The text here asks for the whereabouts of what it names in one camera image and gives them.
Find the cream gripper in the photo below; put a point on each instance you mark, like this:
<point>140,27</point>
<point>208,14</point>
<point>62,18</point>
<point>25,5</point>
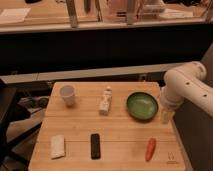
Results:
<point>166,115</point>

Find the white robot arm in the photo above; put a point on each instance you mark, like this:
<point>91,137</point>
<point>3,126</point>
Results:
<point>185,82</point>

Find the green bowl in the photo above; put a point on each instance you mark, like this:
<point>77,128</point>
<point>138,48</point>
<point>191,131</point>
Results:
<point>142,106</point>

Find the orange carrot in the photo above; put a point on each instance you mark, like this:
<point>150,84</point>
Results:
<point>150,149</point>

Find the white plastic bottle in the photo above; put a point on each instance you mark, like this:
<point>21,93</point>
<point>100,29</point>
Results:
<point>105,101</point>

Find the black remote bar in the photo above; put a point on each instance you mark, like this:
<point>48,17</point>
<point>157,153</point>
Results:
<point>95,146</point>

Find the dark chair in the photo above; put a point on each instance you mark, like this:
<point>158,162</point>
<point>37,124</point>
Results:
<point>8,105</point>

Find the white paper sheet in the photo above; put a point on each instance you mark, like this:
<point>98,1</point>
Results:
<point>16,15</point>

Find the grey metal post right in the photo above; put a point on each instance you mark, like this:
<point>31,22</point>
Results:
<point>130,11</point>

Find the grey metal post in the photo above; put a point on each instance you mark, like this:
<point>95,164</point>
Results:
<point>130,11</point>
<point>72,13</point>

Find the grey metal post left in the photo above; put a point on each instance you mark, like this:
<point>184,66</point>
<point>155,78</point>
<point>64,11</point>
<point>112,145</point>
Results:
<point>72,13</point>

